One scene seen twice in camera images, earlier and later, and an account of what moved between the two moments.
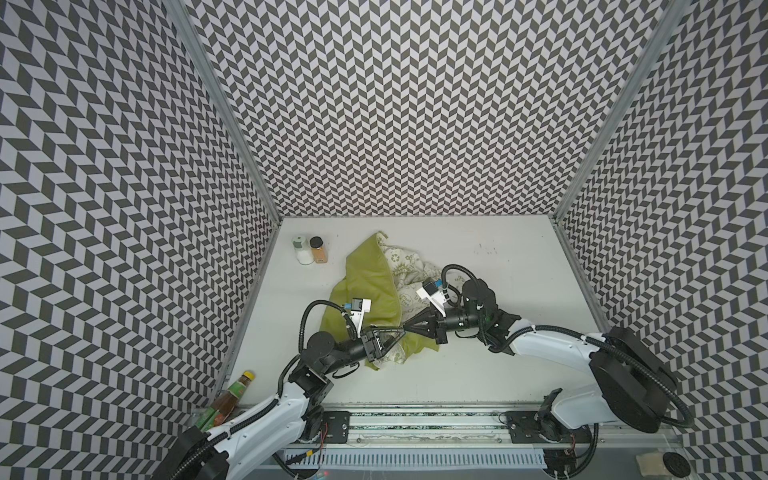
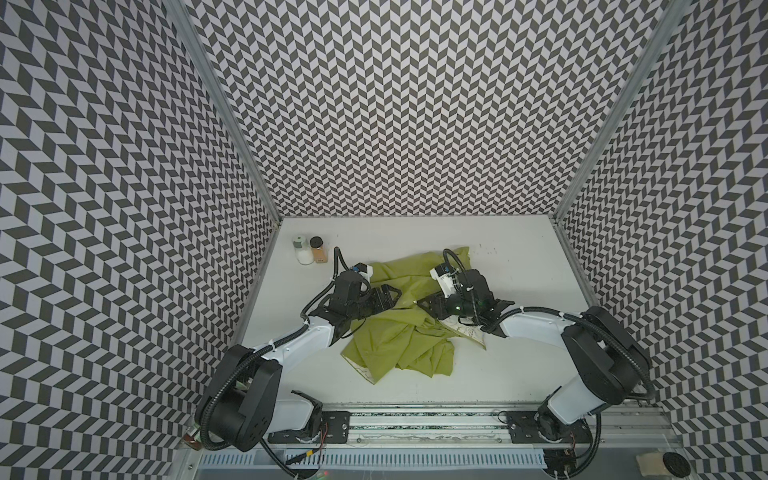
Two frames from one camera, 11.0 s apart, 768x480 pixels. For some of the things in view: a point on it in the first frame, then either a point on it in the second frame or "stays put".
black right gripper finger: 438,338 → 432,310
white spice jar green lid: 304,256 stays put
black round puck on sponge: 676,464 stays put
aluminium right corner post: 671,19 stays put
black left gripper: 370,343 → 372,297
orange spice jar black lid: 319,251 stays put
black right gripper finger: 423,317 → 430,297
